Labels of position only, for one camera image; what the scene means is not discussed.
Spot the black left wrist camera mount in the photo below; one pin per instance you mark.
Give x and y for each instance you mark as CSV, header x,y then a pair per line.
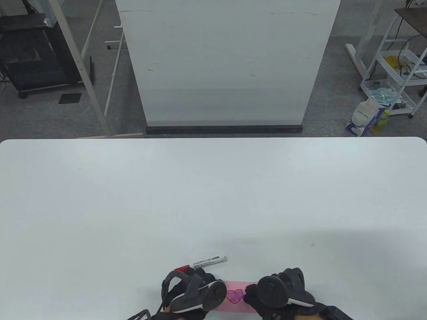
x,y
141,316

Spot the dark wooden side table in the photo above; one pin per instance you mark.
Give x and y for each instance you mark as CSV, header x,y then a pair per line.
x,y
415,16

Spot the black right hand controller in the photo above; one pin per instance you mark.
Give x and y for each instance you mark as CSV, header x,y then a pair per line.
x,y
273,290

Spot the black left hand controller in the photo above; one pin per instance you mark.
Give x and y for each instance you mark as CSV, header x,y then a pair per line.
x,y
213,295

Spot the white stand leg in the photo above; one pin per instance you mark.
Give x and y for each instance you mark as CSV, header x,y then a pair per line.
x,y
355,58

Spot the pink heart outline paper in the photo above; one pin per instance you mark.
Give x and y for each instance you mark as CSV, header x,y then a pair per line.
x,y
233,284

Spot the person's right hand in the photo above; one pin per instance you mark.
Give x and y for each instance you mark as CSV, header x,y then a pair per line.
x,y
251,296

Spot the person's left hand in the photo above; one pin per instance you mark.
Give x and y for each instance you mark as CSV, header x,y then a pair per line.
x,y
201,276

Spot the person's left forearm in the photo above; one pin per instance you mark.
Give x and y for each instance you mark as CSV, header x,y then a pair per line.
x,y
167,310

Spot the yellow bottle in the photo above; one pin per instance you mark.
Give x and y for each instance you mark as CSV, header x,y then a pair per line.
x,y
380,123

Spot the white utility cart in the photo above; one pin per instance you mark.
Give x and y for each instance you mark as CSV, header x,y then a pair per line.
x,y
387,68

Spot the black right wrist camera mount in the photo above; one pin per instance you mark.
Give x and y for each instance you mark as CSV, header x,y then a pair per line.
x,y
337,313

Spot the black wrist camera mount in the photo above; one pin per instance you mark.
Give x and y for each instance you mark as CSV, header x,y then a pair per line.
x,y
337,313
141,316

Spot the black board base bar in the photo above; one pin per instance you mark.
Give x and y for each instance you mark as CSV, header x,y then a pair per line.
x,y
223,129

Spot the white plastic bag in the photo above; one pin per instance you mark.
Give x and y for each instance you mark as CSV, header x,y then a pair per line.
x,y
363,115

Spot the yellow item on cart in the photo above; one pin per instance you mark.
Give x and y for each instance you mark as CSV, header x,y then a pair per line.
x,y
393,61

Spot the white metal frame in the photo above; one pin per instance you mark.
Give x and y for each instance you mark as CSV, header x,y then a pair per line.
x,y
78,63

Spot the person's right forearm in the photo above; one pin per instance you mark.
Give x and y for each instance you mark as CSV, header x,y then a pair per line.
x,y
307,317

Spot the white standing board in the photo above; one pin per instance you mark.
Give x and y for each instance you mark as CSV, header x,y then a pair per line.
x,y
227,66

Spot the black hand controller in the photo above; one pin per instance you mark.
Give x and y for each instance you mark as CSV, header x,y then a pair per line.
x,y
213,295
273,290

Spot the white marker pen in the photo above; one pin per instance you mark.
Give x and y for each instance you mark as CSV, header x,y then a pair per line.
x,y
206,261

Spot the black floor mat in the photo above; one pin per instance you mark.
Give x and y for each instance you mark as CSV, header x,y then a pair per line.
x,y
70,98

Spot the teal cloth pile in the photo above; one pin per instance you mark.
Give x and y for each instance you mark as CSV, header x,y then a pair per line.
x,y
383,93

